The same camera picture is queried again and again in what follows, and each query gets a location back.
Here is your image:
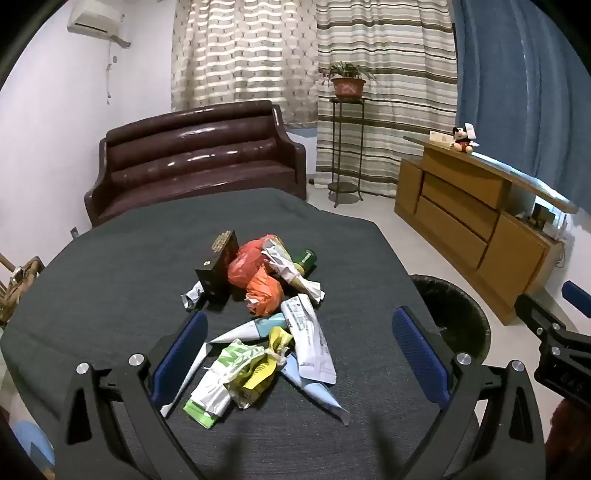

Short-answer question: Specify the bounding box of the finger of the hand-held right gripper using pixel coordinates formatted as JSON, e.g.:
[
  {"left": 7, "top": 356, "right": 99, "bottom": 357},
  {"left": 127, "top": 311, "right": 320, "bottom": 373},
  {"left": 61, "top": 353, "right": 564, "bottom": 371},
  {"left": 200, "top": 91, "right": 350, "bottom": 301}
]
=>
[
  {"left": 515, "top": 294, "right": 568, "bottom": 343},
  {"left": 562, "top": 281, "right": 591, "bottom": 319}
]

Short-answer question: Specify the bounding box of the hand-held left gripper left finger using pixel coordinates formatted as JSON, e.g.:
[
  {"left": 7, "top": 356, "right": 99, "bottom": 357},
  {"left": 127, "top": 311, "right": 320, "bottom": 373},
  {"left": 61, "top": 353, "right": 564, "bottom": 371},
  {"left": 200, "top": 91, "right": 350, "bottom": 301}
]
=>
[{"left": 54, "top": 310, "right": 218, "bottom": 480}]

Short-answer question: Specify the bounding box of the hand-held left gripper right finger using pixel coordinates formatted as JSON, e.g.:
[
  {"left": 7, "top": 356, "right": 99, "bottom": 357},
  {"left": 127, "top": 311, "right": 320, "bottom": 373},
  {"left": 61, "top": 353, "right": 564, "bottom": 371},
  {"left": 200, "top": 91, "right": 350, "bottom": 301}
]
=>
[{"left": 392, "top": 305, "right": 548, "bottom": 480}]

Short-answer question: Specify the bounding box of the white tube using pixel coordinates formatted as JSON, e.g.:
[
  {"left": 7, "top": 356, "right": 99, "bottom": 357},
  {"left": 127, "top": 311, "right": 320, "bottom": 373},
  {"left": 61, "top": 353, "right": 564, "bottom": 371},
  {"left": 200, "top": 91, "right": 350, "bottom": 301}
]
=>
[{"left": 159, "top": 342, "right": 208, "bottom": 418}]

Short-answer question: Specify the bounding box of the green white wrapper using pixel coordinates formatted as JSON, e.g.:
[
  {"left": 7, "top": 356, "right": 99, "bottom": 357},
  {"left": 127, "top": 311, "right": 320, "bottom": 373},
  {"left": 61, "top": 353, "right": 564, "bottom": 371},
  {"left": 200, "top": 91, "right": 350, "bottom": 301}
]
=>
[{"left": 184, "top": 339, "right": 269, "bottom": 428}]

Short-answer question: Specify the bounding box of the black bin with liner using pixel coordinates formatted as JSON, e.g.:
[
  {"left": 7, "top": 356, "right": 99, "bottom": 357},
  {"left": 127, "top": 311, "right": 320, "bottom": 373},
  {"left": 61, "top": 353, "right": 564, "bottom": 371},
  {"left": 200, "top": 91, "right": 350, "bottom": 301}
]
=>
[{"left": 409, "top": 274, "right": 491, "bottom": 365}]

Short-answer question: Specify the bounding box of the light blue tube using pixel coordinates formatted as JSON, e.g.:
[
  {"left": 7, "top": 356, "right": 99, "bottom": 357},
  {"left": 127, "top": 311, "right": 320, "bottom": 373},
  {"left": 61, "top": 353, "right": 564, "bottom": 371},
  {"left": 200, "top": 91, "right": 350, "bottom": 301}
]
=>
[
  {"left": 279, "top": 357, "right": 352, "bottom": 425},
  {"left": 208, "top": 313, "right": 287, "bottom": 344}
]

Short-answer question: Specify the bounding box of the long dark brown box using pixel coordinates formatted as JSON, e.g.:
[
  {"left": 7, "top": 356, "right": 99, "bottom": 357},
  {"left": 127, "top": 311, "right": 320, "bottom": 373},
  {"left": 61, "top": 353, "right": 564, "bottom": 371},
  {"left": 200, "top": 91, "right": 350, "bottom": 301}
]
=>
[{"left": 195, "top": 230, "right": 241, "bottom": 310}]

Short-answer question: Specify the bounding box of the yellow wrapper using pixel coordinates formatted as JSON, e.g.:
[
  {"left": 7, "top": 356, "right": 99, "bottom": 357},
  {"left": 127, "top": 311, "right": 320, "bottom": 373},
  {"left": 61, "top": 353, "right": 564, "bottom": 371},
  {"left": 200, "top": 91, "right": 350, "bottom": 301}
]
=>
[{"left": 240, "top": 327, "right": 296, "bottom": 403}]

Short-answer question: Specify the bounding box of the orange plastic bag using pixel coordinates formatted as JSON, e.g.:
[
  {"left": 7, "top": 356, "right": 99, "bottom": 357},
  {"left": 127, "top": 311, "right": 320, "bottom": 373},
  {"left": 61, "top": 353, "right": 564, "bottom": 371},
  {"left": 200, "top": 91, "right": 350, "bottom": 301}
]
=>
[{"left": 245, "top": 268, "right": 283, "bottom": 317}]

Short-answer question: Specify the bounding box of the red plastic bag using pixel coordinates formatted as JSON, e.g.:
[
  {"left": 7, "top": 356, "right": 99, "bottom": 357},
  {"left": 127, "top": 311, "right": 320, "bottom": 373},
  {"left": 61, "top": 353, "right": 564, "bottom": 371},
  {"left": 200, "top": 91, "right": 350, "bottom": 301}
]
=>
[{"left": 227, "top": 235, "right": 278, "bottom": 289}]

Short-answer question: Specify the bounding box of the long white printed wrapper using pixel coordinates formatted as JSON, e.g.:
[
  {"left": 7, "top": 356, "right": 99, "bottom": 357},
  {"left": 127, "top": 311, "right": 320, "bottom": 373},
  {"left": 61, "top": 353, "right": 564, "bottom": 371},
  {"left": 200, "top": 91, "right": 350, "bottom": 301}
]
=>
[{"left": 281, "top": 295, "right": 337, "bottom": 384}]

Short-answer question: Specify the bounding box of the white paper cone wrapper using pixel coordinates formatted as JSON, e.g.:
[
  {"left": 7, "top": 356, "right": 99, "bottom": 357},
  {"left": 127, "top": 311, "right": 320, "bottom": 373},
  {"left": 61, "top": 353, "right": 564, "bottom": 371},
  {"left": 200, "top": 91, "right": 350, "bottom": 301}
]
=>
[{"left": 262, "top": 237, "right": 326, "bottom": 305}]

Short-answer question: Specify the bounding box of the green bottle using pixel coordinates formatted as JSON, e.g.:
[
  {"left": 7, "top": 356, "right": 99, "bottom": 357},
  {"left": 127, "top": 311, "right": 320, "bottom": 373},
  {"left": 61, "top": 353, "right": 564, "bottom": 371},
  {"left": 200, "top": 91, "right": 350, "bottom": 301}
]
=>
[{"left": 293, "top": 249, "right": 319, "bottom": 274}]

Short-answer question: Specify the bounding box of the person's right forearm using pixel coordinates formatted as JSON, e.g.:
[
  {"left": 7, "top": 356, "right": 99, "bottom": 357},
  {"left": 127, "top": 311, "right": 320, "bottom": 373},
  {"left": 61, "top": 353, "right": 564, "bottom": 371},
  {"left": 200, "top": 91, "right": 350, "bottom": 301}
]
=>
[{"left": 545, "top": 396, "right": 591, "bottom": 480}]

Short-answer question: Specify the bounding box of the white router device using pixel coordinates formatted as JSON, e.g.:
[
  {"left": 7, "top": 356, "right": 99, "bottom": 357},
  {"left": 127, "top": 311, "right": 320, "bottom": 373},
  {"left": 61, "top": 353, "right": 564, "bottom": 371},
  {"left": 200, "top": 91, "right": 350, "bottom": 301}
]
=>
[{"left": 545, "top": 213, "right": 573, "bottom": 241}]

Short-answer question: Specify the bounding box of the small dark box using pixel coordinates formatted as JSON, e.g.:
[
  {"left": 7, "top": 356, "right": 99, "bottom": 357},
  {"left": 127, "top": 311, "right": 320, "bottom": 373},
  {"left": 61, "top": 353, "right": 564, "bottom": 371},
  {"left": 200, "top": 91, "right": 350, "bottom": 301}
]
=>
[{"left": 531, "top": 205, "right": 557, "bottom": 228}]

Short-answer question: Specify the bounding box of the wooden cabinet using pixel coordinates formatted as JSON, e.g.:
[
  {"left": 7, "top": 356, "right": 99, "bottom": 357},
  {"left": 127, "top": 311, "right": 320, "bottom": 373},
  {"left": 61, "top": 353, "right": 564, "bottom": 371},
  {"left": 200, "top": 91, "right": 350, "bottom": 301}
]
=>
[{"left": 394, "top": 134, "right": 580, "bottom": 326}]

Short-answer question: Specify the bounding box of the woven brown bag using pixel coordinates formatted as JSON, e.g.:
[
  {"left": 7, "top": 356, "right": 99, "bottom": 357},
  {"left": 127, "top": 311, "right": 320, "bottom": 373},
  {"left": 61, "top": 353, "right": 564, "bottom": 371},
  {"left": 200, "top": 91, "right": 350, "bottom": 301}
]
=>
[{"left": 0, "top": 256, "right": 47, "bottom": 328}]

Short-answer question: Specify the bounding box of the light blue object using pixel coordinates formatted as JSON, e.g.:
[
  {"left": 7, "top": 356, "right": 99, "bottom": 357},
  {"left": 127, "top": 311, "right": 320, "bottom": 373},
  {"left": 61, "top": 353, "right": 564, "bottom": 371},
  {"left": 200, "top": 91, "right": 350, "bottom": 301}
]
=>
[{"left": 11, "top": 420, "right": 56, "bottom": 480}]

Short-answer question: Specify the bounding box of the black metal plant stand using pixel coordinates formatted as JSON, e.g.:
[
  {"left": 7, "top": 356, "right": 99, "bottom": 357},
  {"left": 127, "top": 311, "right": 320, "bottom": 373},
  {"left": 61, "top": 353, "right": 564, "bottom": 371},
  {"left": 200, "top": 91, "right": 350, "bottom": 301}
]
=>
[{"left": 327, "top": 97, "right": 365, "bottom": 208}]

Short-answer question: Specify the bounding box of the mouse plush toy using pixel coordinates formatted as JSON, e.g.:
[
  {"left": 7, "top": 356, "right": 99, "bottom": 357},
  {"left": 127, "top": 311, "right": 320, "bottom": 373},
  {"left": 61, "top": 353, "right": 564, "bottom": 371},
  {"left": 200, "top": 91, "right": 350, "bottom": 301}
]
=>
[{"left": 450, "top": 123, "right": 478, "bottom": 154}]

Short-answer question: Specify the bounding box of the brown leather sofa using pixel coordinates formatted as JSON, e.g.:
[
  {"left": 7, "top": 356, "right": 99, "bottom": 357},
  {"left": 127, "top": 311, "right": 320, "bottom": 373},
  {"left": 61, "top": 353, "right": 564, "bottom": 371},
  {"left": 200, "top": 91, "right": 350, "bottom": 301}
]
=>
[{"left": 84, "top": 99, "right": 308, "bottom": 227}]

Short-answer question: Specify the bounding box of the blue curtain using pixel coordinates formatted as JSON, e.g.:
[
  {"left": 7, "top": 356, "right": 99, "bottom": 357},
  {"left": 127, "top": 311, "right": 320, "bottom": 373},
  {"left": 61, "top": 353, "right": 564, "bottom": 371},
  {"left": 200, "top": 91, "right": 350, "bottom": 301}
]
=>
[{"left": 450, "top": 0, "right": 591, "bottom": 213}]

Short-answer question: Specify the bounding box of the potted plant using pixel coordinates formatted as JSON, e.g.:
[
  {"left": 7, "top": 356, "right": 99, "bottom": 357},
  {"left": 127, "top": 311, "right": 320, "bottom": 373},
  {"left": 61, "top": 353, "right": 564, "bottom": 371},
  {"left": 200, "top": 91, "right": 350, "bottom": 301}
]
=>
[{"left": 321, "top": 61, "right": 377, "bottom": 99}]

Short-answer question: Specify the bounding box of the striped curtain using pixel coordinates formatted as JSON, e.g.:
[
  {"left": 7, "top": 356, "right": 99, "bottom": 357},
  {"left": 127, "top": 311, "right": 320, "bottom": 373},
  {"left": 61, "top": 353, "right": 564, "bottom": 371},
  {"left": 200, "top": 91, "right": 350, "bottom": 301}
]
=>
[{"left": 316, "top": 0, "right": 458, "bottom": 197}]

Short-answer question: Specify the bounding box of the beige patterned curtain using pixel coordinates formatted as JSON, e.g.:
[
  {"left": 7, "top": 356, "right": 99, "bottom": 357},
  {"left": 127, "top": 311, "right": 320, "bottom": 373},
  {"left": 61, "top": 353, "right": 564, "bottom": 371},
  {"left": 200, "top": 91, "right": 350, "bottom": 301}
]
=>
[{"left": 171, "top": 0, "right": 320, "bottom": 130}]

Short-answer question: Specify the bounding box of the white air conditioner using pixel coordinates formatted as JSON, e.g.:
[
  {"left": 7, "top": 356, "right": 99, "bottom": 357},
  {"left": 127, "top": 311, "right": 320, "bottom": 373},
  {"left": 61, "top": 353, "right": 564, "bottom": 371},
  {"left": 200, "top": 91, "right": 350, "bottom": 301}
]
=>
[{"left": 67, "top": 0, "right": 132, "bottom": 48}]

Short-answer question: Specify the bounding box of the wall cable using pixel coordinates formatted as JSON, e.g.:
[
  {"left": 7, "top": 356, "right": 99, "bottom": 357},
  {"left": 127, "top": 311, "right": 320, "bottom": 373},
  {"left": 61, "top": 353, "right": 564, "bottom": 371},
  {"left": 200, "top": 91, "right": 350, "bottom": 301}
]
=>
[{"left": 105, "top": 44, "right": 117, "bottom": 106}]

